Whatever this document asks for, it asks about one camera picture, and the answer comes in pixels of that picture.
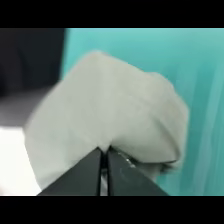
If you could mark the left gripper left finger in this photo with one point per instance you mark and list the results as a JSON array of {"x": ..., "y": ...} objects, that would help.
[{"x": 83, "y": 178}]

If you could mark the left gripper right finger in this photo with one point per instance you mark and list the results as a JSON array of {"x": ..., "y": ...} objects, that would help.
[{"x": 130, "y": 180}]

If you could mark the white garment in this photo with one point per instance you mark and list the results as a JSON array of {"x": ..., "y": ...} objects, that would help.
[{"x": 106, "y": 110}]

